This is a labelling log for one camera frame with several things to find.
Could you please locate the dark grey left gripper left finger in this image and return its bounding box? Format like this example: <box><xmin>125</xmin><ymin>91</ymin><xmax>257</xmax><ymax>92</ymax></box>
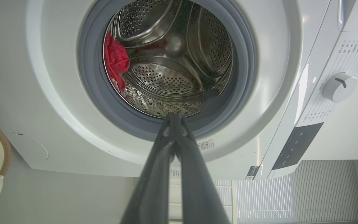
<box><xmin>120</xmin><ymin>113</ymin><xmax>177</xmax><ymax>224</ymax></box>

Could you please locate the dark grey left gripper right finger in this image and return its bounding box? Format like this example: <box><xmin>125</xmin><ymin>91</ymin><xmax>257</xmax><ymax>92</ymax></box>
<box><xmin>175</xmin><ymin>113</ymin><xmax>231</xmax><ymax>224</ymax></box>

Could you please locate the red patterned garment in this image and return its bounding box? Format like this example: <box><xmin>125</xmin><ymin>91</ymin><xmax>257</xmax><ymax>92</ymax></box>
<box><xmin>104</xmin><ymin>33</ymin><xmax>131</xmax><ymax>94</ymax></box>

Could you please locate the dark washing machine control panel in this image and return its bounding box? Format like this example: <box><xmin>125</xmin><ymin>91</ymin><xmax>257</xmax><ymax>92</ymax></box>
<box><xmin>272</xmin><ymin>122</ymin><xmax>324</xmax><ymax>170</ymax></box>

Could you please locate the grey warning label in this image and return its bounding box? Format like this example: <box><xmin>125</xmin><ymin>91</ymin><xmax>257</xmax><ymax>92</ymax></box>
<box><xmin>197</xmin><ymin>139</ymin><xmax>214</xmax><ymax>151</ymax></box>

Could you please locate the black QR code sticker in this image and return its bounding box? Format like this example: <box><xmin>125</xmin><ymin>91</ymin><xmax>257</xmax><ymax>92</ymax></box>
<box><xmin>245</xmin><ymin>166</ymin><xmax>260</xmax><ymax>180</ymax></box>

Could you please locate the perforated stainless steel drum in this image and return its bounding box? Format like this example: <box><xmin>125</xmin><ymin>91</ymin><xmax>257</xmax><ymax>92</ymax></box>
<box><xmin>103</xmin><ymin>0</ymin><xmax>234</xmax><ymax>119</ymax></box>

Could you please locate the grey rubber door gasket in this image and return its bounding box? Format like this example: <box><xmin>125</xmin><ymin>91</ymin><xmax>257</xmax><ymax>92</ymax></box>
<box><xmin>78</xmin><ymin>0</ymin><xmax>257</xmax><ymax>141</ymax></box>

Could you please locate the white front-load washing machine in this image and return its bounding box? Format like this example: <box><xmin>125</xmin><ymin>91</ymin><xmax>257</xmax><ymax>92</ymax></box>
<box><xmin>0</xmin><ymin>0</ymin><xmax>358</xmax><ymax>181</ymax></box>

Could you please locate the round drain filter cover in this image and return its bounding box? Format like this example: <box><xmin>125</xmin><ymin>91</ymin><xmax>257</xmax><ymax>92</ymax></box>
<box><xmin>10</xmin><ymin>132</ymin><xmax>49</xmax><ymax>161</ymax></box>

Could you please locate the white program dial knob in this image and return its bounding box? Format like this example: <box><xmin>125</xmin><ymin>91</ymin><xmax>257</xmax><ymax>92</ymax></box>
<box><xmin>322</xmin><ymin>72</ymin><xmax>358</xmax><ymax>103</ymax></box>

